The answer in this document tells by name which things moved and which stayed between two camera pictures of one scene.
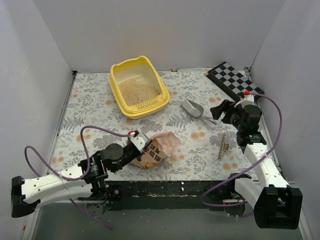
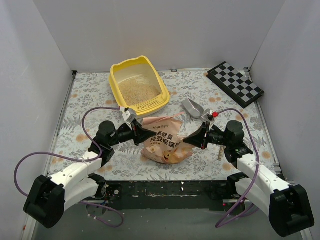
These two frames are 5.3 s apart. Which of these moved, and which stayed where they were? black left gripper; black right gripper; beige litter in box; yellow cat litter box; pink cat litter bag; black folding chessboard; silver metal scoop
Moved: black left gripper; black right gripper; pink cat litter bag
Stayed: beige litter in box; silver metal scoop; black folding chessboard; yellow cat litter box
